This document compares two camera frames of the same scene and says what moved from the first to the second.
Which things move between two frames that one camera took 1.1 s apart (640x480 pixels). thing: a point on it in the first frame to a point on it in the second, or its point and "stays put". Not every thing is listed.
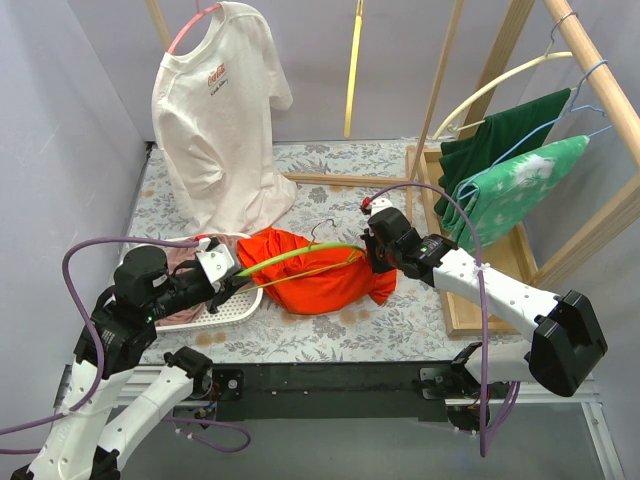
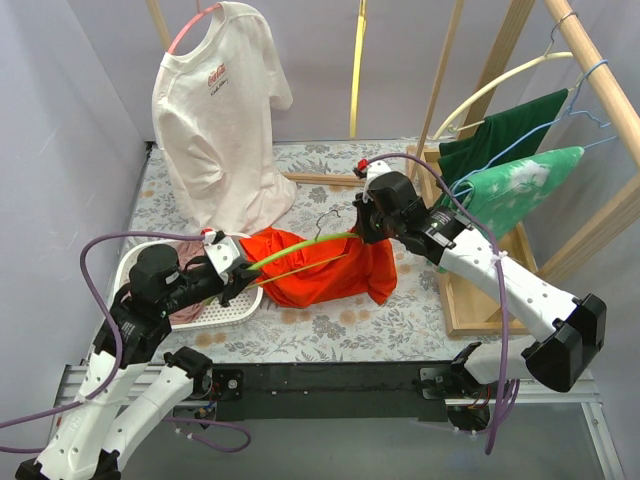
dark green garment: (520, 128) stays put
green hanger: (312, 247) to (292, 247)
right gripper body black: (375, 251) to (367, 226)
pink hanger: (198, 14) stays put
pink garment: (178, 254) stays put
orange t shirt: (306, 278) stays put
